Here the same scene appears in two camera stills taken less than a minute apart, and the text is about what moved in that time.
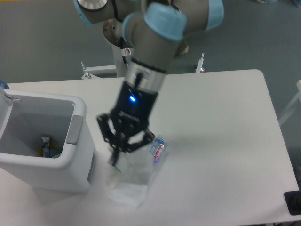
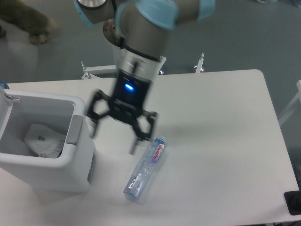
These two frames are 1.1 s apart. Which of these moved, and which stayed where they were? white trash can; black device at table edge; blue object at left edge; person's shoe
Moved: person's shoe
Stayed: white trash can; blue object at left edge; black device at table edge
